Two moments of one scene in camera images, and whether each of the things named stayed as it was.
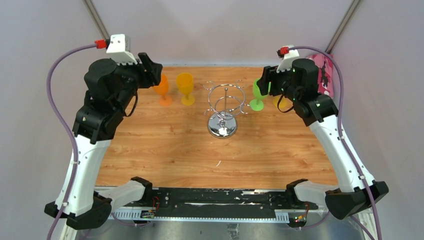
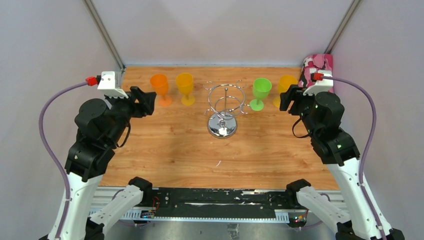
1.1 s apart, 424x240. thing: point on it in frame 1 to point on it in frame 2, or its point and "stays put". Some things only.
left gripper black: x=151 y=75 to x=146 y=104
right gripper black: x=270 y=74 to x=292 y=94
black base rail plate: x=223 y=202 stays put
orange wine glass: x=162 y=89 stays put
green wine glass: x=257 y=104 stays put
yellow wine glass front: x=185 y=83 stays put
